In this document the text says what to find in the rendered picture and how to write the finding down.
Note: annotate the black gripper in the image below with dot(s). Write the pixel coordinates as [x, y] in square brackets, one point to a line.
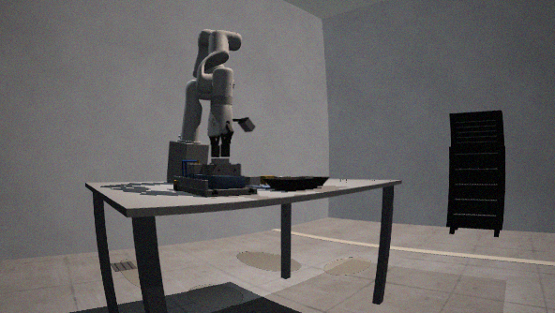
[218, 116]

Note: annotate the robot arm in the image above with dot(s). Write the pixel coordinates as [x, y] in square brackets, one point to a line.
[213, 79]

